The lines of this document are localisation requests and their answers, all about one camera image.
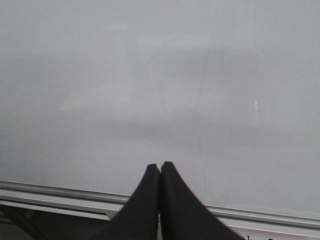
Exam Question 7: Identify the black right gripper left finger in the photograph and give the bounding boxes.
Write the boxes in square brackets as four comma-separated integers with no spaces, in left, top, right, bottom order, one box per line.
[92,164,160,240]

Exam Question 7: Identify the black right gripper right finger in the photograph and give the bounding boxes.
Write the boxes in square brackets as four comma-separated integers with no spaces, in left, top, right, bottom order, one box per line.
[159,161,243,240]

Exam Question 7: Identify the white whiteboard with aluminium frame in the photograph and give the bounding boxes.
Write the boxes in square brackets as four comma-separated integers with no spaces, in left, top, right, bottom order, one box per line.
[0,0,320,220]

